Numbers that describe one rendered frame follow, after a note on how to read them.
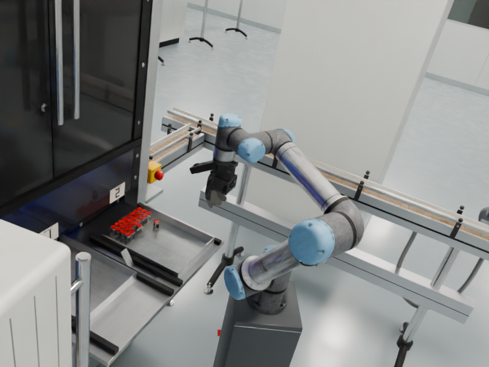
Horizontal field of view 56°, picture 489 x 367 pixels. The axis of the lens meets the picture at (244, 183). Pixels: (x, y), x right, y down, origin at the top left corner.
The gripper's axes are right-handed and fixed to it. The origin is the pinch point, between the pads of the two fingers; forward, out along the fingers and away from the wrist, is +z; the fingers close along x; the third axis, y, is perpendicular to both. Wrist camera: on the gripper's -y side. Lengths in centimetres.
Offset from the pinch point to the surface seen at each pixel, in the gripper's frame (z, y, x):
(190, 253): 21.3, -2.2, -5.0
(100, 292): 21.3, -15.1, -39.7
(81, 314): -26, 16, -82
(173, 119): 16, -69, 83
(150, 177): 10.0, -35.4, 14.5
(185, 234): 21.3, -9.9, 3.6
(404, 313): 110, 93, 127
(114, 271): 21.3, -17.8, -29.6
